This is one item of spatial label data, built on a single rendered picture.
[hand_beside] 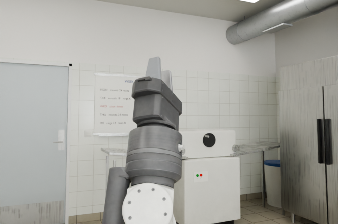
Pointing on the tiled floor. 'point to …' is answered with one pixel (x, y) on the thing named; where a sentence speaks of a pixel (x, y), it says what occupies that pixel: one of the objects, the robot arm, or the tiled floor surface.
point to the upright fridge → (309, 140)
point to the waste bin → (273, 182)
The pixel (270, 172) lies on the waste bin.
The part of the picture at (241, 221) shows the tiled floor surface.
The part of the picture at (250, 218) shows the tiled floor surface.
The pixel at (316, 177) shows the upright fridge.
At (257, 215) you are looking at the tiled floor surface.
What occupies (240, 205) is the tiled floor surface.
